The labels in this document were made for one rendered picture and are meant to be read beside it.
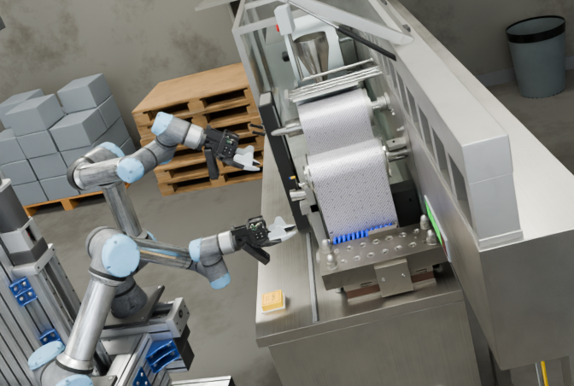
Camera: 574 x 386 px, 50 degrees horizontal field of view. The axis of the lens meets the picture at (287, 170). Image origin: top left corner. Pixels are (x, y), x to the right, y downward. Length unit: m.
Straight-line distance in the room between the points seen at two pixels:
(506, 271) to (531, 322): 0.14
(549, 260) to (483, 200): 0.18
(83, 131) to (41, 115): 0.39
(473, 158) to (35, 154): 5.17
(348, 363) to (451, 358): 0.33
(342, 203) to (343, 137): 0.28
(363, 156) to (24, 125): 4.29
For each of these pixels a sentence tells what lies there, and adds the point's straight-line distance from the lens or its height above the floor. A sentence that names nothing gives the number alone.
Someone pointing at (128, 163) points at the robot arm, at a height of 1.50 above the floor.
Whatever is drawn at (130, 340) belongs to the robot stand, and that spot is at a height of 0.73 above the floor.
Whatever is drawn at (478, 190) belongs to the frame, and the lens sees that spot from 1.16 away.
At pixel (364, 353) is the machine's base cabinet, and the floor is 0.75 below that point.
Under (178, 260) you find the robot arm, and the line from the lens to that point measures 2.22.
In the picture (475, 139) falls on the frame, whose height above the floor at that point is 1.65.
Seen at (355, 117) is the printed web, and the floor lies 1.34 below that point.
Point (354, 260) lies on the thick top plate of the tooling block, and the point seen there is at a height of 1.03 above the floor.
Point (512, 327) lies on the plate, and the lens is 1.33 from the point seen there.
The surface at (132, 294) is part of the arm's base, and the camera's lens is 2.55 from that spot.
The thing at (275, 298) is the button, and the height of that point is 0.92.
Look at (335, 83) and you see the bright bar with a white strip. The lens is 2.25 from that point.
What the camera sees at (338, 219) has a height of 1.10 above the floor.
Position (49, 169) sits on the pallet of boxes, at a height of 0.43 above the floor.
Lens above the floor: 2.14
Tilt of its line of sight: 24 degrees down
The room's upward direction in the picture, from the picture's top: 18 degrees counter-clockwise
